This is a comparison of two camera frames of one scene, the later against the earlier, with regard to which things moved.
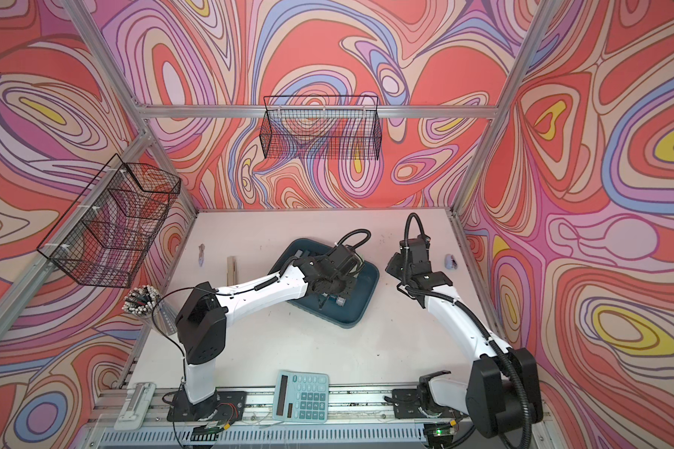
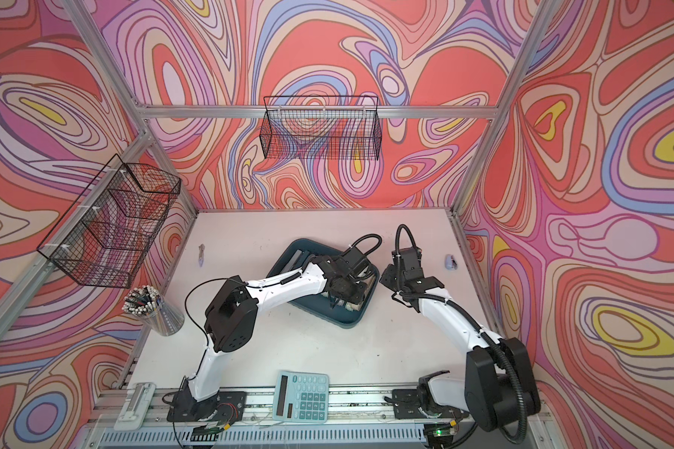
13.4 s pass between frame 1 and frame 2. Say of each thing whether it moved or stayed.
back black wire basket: stayed
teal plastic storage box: stayed
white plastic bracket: stayed
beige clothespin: moved
